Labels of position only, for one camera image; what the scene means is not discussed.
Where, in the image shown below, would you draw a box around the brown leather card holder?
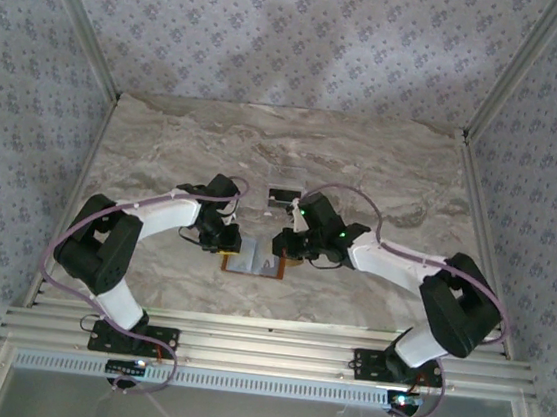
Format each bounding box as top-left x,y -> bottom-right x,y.
220,235 -> 306,283

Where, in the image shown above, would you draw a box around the aluminium mounting rails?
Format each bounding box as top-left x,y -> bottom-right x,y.
0,286 -> 543,406

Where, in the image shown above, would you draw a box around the black left camera cable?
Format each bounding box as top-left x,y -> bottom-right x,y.
177,224 -> 207,250

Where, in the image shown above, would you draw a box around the black camera cable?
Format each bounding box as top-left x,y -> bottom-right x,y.
309,255 -> 352,274
177,224 -> 207,250

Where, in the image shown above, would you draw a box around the black right camera cable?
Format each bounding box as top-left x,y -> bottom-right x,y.
309,255 -> 352,274

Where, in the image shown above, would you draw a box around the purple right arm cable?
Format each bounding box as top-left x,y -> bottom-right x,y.
275,179 -> 529,417

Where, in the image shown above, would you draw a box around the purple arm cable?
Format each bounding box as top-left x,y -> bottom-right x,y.
25,155 -> 253,408
275,179 -> 529,417

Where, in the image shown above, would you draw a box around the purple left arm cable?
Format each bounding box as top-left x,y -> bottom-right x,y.
25,155 -> 253,408

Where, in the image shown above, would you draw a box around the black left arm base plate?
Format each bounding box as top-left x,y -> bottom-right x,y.
85,316 -> 181,362

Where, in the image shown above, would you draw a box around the aluminium table side rail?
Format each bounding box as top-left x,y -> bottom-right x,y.
19,83 -> 123,318
436,131 -> 540,361

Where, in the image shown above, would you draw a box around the slotted grey cable duct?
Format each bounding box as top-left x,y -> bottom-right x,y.
11,344 -> 398,413

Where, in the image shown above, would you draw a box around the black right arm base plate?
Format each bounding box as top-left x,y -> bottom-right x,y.
350,346 -> 447,390

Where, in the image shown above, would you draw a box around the aluminium corner post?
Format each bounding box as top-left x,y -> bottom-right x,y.
19,0 -> 133,101
461,0 -> 557,151

